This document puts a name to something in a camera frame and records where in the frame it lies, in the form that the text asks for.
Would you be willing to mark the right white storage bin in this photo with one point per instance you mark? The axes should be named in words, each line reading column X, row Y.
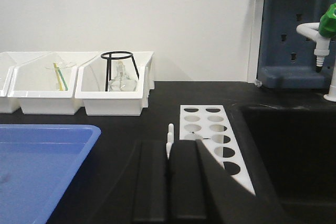
column 91, row 86

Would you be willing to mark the black lab sink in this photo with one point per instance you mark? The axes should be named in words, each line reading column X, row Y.
column 297, row 148

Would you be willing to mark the white lab faucet green knobs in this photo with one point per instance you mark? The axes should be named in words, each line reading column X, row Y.
column 321, row 33

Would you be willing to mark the middle white storage bin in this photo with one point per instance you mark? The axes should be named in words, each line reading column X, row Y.
column 35, row 91

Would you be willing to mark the black wire tripod stand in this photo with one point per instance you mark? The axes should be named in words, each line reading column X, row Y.
column 116, row 56

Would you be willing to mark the blue plastic tray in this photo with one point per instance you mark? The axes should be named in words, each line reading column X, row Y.
column 38, row 162

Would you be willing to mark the glass flask in bin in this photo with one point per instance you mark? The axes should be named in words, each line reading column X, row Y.
column 122, row 81

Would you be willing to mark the blue-grey pegboard drying rack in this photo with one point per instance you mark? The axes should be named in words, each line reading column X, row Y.
column 286, row 58

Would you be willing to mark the white storage bin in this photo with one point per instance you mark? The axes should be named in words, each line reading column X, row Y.
column 10, row 60
column 35, row 91
column 91, row 86

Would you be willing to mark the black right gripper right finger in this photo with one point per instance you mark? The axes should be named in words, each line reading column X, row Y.
column 201, row 191

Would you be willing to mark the left white storage bin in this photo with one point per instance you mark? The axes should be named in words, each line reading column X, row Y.
column 10, row 60

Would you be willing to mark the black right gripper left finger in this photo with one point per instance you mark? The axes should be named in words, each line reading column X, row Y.
column 150, row 200

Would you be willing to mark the beaker with yellow-green sticks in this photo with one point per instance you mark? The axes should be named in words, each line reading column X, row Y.
column 61, row 72

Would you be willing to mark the white test tube rack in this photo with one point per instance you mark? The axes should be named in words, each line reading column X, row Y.
column 210, row 126

